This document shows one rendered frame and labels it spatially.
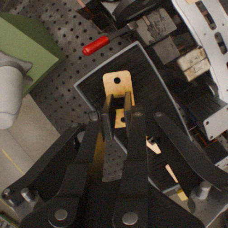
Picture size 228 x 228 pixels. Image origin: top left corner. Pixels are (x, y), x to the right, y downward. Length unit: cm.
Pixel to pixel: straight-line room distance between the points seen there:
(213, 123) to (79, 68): 63
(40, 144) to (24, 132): 30
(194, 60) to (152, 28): 12
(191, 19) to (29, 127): 200
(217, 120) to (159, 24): 28
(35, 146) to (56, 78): 153
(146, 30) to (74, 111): 61
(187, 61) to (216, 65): 17
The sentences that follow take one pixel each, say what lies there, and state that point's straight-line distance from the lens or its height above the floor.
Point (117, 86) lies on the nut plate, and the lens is 21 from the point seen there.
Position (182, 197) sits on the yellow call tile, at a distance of 51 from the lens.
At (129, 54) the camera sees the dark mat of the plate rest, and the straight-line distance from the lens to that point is 26.
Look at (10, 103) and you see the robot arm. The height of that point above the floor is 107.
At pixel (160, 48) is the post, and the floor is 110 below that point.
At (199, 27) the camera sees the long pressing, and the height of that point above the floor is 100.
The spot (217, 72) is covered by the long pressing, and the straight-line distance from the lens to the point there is 51.
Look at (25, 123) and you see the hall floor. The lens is 208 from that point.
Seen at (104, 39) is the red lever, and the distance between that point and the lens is 28.
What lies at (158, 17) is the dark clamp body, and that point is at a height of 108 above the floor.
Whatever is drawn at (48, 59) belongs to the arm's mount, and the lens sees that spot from 68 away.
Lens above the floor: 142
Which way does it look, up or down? 67 degrees down
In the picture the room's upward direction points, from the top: 169 degrees counter-clockwise
